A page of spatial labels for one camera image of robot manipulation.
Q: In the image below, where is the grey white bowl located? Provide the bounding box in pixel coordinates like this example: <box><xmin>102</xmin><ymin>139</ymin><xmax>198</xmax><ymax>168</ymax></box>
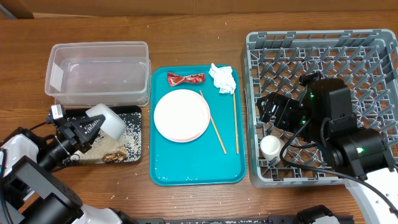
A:
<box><xmin>86</xmin><ymin>103</ymin><xmax>126</xmax><ymax>140</ymax></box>

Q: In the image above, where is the white cup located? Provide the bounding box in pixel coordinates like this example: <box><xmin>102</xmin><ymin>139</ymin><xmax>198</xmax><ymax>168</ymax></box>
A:
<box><xmin>260</xmin><ymin>135</ymin><xmax>285</xmax><ymax>161</ymax></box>

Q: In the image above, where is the wooden chopstick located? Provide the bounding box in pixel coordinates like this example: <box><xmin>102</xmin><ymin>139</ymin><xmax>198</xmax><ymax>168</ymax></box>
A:
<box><xmin>200</xmin><ymin>90</ymin><xmax>227</xmax><ymax>155</ymax></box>
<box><xmin>233</xmin><ymin>92</ymin><xmax>239</xmax><ymax>154</ymax></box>

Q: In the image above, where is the white napkin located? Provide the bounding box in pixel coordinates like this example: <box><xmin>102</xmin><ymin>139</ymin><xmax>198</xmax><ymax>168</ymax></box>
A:
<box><xmin>209</xmin><ymin>63</ymin><xmax>236</xmax><ymax>95</ymax></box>

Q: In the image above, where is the red snack wrapper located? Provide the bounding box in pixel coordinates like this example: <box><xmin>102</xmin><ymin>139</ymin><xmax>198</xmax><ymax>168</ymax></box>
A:
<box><xmin>167</xmin><ymin>72</ymin><xmax>206</xmax><ymax>87</ymax></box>

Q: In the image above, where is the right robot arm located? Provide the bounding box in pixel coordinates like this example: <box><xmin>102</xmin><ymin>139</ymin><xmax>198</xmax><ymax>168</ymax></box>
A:
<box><xmin>256</xmin><ymin>72</ymin><xmax>397</xmax><ymax>223</ymax></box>

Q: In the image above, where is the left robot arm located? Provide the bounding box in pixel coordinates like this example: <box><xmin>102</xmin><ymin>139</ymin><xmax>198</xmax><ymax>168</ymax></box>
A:
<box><xmin>1</xmin><ymin>113</ymin><xmax>137</xmax><ymax>223</ymax></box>

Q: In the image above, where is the grey dishwasher rack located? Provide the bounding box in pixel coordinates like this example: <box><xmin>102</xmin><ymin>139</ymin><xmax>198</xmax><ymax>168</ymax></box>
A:
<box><xmin>241</xmin><ymin>29</ymin><xmax>397</xmax><ymax>188</ymax></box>

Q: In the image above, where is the black plastic tray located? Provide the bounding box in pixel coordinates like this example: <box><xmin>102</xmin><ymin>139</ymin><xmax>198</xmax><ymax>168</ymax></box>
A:
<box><xmin>63</xmin><ymin>106</ymin><xmax>142</xmax><ymax>166</ymax></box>

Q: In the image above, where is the brown food scrap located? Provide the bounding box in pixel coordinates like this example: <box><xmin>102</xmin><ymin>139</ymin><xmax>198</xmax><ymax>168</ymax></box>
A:
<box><xmin>102</xmin><ymin>147</ymin><xmax>128</xmax><ymax>163</ymax></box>

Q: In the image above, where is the clear plastic bin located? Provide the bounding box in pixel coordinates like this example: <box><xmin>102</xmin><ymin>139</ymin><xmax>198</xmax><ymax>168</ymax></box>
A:
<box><xmin>44</xmin><ymin>41</ymin><xmax>151</xmax><ymax>107</ymax></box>

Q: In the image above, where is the teal serving tray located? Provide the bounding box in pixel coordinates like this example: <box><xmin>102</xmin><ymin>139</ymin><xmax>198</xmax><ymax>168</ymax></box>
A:
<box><xmin>149</xmin><ymin>75</ymin><xmax>246</xmax><ymax>186</ymax></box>

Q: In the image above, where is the white round plate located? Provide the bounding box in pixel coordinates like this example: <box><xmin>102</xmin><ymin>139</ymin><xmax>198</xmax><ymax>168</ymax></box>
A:
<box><xmin>153</xmin><ymin>89</ymin><xmax>210</xmax><ymax>143</ymax></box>

